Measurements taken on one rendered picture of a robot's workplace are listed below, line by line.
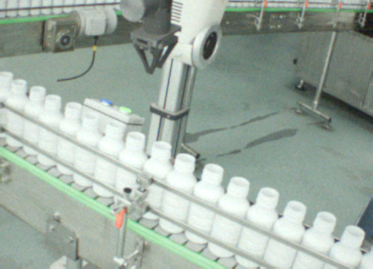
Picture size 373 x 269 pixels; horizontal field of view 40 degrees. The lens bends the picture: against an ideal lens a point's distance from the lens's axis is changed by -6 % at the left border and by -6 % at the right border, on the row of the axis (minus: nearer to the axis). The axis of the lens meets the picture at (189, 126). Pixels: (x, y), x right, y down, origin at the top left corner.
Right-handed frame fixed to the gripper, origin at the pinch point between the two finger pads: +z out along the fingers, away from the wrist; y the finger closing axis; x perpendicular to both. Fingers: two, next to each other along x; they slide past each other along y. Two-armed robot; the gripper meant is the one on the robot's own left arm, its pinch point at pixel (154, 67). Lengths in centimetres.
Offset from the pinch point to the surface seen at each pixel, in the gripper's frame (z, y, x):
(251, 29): 81, 209, 64
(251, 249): 18.7, -18.0, -35.7
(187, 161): 9.6, -12.3, -17.1
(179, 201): 15.7, -17.4, -19.0
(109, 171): 17.1, -17.1, -1.4
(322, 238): 11, -15, -48
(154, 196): 17.7, -17.1, -12.9
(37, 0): 35, 73, 114
